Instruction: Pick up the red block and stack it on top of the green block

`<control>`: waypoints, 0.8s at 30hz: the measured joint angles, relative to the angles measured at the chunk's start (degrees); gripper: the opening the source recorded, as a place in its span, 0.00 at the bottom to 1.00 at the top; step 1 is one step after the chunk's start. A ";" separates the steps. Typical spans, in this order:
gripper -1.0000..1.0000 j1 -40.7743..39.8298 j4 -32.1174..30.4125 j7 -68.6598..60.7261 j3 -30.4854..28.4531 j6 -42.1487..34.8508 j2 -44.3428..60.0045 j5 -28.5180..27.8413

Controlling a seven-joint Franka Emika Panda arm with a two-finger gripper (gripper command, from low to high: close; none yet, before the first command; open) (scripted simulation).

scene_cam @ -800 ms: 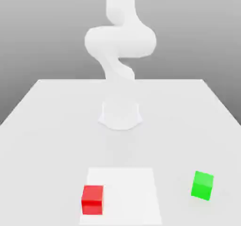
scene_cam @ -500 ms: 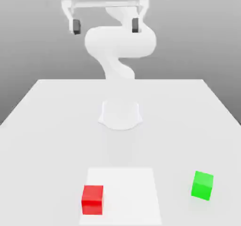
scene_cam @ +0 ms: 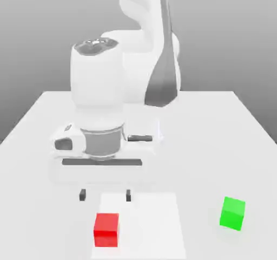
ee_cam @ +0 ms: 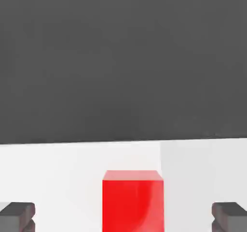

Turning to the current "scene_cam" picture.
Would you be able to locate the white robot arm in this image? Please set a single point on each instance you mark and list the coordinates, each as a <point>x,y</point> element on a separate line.
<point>95,82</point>

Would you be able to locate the small red cube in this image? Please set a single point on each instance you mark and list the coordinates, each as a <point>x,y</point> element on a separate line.
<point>106,229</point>

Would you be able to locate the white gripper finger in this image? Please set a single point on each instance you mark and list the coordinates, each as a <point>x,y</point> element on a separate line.
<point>128,195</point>
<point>82,195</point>

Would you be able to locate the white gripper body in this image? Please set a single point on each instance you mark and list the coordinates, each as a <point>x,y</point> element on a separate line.
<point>101,173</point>

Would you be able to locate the small green cube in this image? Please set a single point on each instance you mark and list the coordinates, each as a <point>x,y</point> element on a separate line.
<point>232,213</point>

